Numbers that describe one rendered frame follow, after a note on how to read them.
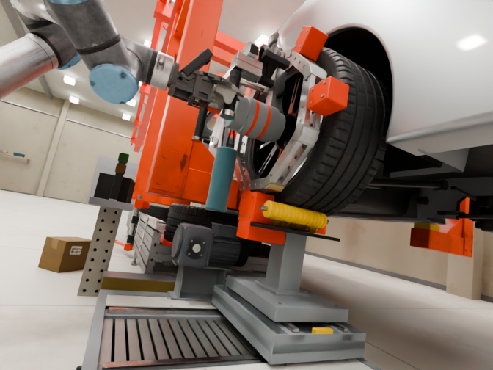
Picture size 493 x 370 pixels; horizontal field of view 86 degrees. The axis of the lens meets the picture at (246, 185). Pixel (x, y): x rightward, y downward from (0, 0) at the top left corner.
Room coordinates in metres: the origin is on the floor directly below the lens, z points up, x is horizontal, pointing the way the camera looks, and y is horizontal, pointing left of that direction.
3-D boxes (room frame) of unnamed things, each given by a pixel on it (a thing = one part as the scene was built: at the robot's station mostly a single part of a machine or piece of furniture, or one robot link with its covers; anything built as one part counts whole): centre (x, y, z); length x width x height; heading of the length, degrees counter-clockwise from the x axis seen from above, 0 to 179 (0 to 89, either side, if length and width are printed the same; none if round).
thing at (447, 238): (2.35, -1.77, 0.69); 0.52 x 0.17 x 0.35; 115
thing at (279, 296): (1.07, -0.20, 0.32); 0.40 x 0.30 x 0.28; 25
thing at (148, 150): (3.09, 1.24, 1.75); 0.19 x 0.19 x 2.45; 25
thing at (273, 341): (1.07, -0.21, 0.13); 0.50 x 0.36 x 0.10; 25
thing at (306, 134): (1.00, -0.05, 0.85); 0.54 x 0.07 x 0.54; 25
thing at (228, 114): (0.75, 0.09, 0.83); 0.04 x 0.04 x 0.16
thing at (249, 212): (1.01, -0.09, 0.48); 0.16 x 0.12 x 0.17; 115
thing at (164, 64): (0.66, 0.27, 0.81); 0.10 x 0.05 x 0.09; 25
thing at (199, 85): (0.70, 0.20, 0.80); 0.12 x 0.08 x 0.09; 115
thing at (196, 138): (1.05, 0.23, 0.83); 0.04 x 0.04 x 0.16
